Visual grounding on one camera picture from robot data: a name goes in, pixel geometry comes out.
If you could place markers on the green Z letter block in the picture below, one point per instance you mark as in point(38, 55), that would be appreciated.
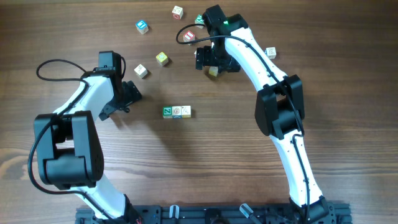
point(167, 112)

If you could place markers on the yellow edged picture block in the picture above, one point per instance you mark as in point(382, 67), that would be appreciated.
point(186, 111)

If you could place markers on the plain cream wooden block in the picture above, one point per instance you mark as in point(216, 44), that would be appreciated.
point(141, 71)

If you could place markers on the blue I letter block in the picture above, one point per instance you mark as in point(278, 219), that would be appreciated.
point(142, 26)

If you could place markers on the blue edged picture block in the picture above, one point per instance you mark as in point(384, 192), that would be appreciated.
point(271, 52)

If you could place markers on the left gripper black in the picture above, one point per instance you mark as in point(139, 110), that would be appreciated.
point(132, 95)

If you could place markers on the blue sided picture block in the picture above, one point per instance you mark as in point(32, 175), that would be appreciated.
point(177, 112)

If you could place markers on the red I letter block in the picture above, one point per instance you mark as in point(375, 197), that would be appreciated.
point(188, 36)

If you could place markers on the green N block top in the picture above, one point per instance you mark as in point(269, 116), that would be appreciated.
point(199, 21)

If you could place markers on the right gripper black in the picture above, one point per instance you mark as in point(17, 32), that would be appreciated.
point(203, 59)

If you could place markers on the yellow top wooden block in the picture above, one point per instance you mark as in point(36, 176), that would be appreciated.
point(162, 59)

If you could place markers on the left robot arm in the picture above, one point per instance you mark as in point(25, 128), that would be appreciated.
point(66, 156)

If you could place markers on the yellow sided picture block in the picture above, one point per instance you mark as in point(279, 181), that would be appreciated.
point(213, 71)

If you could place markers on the red X letter block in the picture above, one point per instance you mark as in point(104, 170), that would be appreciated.
point(177, 12)

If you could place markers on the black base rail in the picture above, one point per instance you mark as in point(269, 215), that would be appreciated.
point(270, 213)

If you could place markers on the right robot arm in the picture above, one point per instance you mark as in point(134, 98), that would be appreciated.
point(279, 108)

